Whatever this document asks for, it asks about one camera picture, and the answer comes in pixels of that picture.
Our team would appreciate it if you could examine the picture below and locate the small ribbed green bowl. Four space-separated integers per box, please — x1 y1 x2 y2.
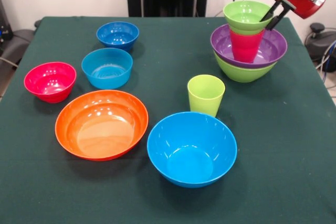
223 0 275 36

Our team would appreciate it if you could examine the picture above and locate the red plastic cup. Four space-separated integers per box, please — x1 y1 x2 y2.
229 28 266 64

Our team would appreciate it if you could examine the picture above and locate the purple plastic bowl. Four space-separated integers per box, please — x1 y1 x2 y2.
209 23 288 69

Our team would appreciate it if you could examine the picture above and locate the green plastic cup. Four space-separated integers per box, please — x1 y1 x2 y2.
187 74 226 118

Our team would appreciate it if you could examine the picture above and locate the pink plastic bowl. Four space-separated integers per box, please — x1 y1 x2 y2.
23 61 77 104

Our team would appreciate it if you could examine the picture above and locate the large green bowl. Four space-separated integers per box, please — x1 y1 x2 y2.
213 50 278 83

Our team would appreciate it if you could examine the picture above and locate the dark blue bowl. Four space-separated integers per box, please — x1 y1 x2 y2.
96 21 140 52

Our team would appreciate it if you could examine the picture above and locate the large light blue bowl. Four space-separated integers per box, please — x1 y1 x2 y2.
146 111 238 189

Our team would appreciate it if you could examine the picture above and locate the ribbed light blue bowl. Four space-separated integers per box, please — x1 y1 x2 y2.
81 47 133 90

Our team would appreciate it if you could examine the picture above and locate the dark green table cloth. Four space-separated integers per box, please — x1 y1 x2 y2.
0 16 336 224

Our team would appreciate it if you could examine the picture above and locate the orange plastic bowl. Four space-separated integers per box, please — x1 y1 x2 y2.
54 89 150 162

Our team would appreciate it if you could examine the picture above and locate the black box device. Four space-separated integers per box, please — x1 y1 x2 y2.
0 0 14 41

